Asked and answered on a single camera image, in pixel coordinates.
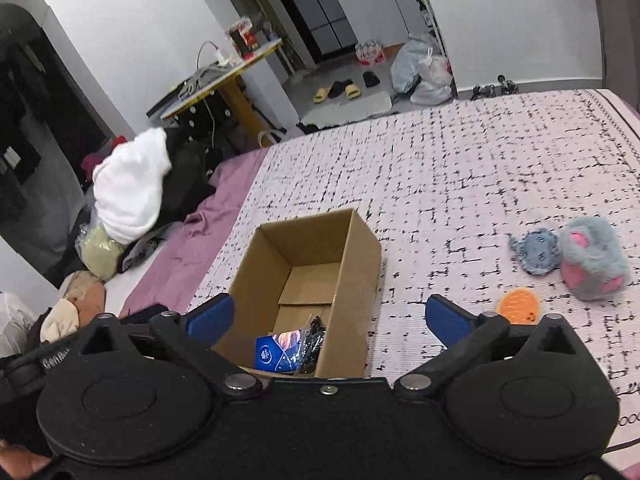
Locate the white fluffy blanket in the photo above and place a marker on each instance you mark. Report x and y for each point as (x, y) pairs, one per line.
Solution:
(132, 190)

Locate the white plastic bag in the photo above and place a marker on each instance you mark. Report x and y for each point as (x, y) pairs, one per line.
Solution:
(432, 82)

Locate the grey plastic bag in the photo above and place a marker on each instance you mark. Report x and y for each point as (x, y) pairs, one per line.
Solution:
(412, 60)

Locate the red snack box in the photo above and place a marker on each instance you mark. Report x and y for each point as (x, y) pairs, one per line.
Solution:
(242, 35)

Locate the blue packet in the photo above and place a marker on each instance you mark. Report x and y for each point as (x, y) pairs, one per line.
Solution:
(272, 352)

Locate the dark open wardrobe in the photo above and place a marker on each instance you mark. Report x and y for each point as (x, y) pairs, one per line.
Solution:
(40, 135)

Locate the hamburger plush toy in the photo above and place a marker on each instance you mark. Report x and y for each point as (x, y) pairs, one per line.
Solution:
(520, 305)

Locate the black plastic wrapped item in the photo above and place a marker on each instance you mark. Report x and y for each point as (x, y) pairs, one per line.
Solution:
(311, 342)

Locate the tan clothing pile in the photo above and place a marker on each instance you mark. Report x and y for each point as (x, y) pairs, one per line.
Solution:
(70, 305)

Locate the white low cabinet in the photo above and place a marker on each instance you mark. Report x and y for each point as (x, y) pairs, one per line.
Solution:
(380, 10)

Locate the black white patterned bed cover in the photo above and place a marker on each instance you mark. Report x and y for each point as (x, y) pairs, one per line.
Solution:
(450, 175)

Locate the white narrow rack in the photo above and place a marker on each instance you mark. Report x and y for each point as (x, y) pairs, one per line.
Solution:
(432, 20)

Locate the brown cardboard box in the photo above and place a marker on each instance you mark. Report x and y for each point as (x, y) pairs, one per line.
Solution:
(345, 270)

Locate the yellow slipper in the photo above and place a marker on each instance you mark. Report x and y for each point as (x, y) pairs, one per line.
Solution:
(353, 91)
(320, 95)

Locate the grey pink paw plush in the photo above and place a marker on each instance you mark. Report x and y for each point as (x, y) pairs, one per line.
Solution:
(592, 260)

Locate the pack of water bottles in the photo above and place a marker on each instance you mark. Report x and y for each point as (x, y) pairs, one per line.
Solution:
(370, 52)

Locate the black clothing pile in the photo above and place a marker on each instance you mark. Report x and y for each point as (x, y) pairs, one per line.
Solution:
(187, 180)

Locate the grey cloth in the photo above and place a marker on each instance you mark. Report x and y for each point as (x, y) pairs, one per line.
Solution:
(197, 80)

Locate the yellow-edged side table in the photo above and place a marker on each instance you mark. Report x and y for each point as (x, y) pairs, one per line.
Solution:
(220, 80)

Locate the beige clothing bundle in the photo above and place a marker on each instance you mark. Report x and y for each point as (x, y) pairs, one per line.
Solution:
(100, 252)

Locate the dark panelled cabinet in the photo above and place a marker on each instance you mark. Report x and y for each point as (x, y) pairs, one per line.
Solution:
(320, 5)

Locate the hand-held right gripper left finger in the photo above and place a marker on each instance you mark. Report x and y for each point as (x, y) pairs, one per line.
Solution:
(212, 316)

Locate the black slipper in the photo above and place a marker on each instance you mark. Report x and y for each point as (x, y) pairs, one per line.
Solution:
(370, 79)
(340, 87)

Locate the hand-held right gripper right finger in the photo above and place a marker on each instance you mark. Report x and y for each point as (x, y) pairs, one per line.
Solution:
(446, 319)

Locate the small dark floor objects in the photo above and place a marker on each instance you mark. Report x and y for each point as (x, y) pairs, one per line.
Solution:
(492, 89)

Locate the small grey-blue plush toy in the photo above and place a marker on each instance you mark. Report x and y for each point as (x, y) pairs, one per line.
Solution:
(537, 252)

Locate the pink bedsheet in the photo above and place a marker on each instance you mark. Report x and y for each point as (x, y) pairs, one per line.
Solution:
(190, 260)

